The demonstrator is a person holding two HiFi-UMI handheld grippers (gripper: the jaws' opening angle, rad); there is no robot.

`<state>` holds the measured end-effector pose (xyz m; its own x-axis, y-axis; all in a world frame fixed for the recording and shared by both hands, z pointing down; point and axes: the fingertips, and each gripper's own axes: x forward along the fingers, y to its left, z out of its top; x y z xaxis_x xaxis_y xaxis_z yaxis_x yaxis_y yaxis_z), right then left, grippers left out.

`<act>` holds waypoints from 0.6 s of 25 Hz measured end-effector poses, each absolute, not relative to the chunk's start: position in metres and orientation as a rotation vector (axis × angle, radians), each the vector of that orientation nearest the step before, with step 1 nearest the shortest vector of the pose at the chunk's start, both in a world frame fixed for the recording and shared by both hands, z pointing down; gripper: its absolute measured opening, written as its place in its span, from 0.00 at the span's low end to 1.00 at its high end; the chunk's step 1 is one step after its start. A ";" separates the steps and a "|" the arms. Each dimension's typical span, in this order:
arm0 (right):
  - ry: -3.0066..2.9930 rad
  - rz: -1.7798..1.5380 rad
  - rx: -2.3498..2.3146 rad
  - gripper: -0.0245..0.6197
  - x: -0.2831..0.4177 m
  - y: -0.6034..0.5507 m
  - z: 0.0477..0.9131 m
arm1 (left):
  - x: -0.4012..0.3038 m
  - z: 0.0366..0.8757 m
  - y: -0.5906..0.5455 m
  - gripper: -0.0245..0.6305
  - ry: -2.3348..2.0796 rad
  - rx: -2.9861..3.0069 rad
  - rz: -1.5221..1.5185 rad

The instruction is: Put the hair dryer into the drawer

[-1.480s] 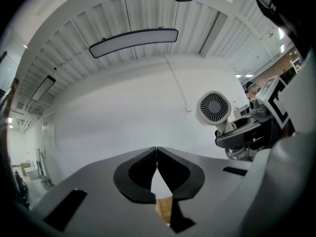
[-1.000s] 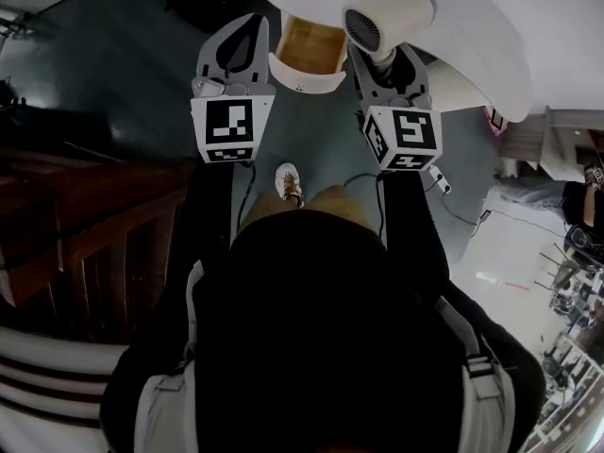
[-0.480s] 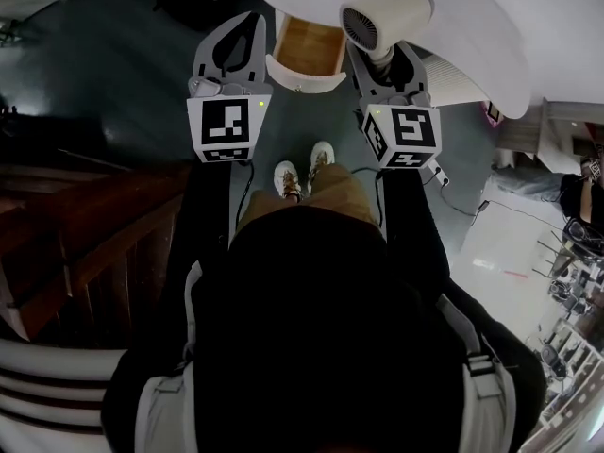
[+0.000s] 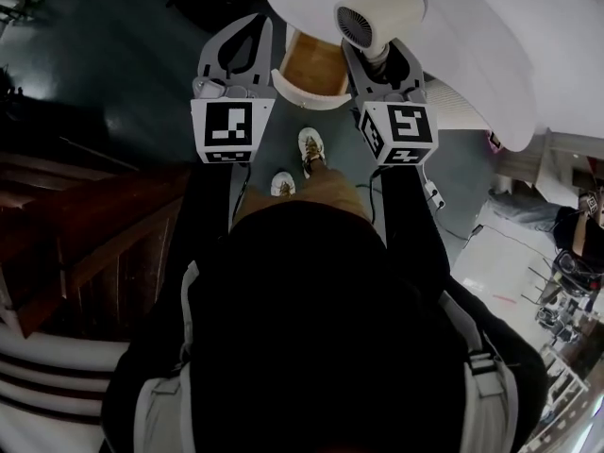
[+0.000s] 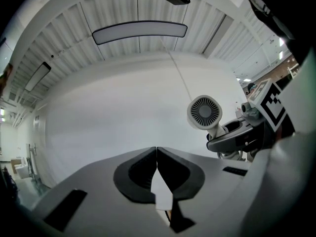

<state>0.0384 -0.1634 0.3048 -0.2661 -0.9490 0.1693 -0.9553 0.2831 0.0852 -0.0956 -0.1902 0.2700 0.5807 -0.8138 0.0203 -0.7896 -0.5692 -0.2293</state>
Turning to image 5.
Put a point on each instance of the person's dark upper clothing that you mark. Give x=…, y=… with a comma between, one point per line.
x=284, y=9

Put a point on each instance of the long ceiling light panel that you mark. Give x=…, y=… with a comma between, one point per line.
x=139, y=31
x=37, y=76

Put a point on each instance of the white hair dryer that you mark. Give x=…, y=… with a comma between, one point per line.
x=205, y=112

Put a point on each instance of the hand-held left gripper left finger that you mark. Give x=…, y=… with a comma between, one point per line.
x=138, y=181

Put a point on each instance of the person's right forearm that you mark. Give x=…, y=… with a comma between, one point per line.
x=284, y=181

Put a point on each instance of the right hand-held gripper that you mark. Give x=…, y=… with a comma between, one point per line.
x=270, y=105

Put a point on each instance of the white door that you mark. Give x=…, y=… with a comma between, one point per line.
x=35, y=142

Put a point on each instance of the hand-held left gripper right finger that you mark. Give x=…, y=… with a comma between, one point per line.
x=182, y=181

